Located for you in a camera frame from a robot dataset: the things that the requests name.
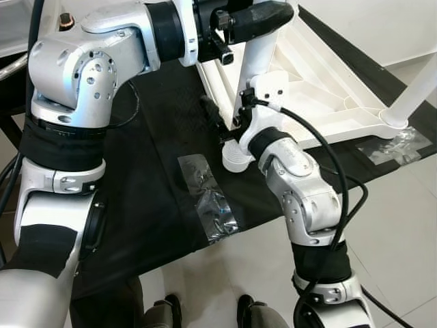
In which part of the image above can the black wok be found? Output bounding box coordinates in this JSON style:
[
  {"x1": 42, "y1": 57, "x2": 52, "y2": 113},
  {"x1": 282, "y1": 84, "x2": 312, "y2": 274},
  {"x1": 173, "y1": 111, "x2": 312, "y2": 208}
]
[{"x1": 59, "y1": 12, "x2": 75, "y2": 31}]

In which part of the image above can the white plastic children table top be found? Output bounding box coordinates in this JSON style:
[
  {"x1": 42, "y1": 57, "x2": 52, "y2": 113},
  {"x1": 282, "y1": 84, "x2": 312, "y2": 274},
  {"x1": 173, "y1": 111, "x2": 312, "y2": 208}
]
[{"x1": 197, "y1": 0, "x2": 410, "y2": 172}]

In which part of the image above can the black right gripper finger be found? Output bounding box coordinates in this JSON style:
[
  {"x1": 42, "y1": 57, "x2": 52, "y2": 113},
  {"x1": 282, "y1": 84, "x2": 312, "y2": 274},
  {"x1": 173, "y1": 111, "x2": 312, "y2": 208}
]
[{"x1": 199, "y1": 94, "x2": 231, "y2": 142}]

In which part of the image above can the clear tape patch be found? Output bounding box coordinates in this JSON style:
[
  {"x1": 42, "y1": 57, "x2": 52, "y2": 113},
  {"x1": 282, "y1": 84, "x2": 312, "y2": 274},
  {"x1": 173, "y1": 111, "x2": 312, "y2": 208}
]
[{"x1": 358, "y1": 128, "x2": 424, "y2": 166}]

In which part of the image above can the grey robot right leg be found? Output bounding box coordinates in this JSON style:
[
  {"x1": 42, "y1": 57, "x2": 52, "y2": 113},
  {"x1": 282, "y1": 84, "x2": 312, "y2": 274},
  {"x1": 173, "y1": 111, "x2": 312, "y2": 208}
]
[{"x1": 236, "y1": 295, "x2": 291, "y2": 328}]

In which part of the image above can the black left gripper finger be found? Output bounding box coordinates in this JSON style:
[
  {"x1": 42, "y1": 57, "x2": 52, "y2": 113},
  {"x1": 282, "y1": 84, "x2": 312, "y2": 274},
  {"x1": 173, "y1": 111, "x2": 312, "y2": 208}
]
[{"x1": 225, "y1": 0, "x2": 296, "y2": 46}]

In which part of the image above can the white plastic table leg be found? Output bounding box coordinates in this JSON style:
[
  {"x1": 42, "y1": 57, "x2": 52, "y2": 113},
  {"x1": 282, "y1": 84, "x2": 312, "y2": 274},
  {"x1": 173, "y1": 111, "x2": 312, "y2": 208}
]
[
  {"x1": 198, "y1": 61, "x2": 236, "y2": 127},
  {"x1": 222, "y1": 14, "x2": 296, "y2": 172},
  {"x1": 381, "y1": 55, "x2": 437, "y2": 131}
]

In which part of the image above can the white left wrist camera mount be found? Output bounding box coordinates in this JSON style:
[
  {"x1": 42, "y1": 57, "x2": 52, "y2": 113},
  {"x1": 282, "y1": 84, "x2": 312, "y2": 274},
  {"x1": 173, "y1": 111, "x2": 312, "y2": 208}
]
[{"x1": 174, "y1": 0, "x2": 206, "y2": 67}]

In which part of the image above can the clear plastic wrapper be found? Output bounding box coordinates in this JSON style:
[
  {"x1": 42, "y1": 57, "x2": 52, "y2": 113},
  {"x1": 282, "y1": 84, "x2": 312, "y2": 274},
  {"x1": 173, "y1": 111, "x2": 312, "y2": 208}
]
[{"x1": 178, "y1": 154, "x2": 241, "y2": 243}]

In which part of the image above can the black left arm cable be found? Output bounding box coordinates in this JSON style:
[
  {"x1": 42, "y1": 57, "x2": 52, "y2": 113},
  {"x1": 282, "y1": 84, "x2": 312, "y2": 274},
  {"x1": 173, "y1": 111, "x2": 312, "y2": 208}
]
[{"x1": 0, "y1": 0, "x2": 45, "y2": 267}]

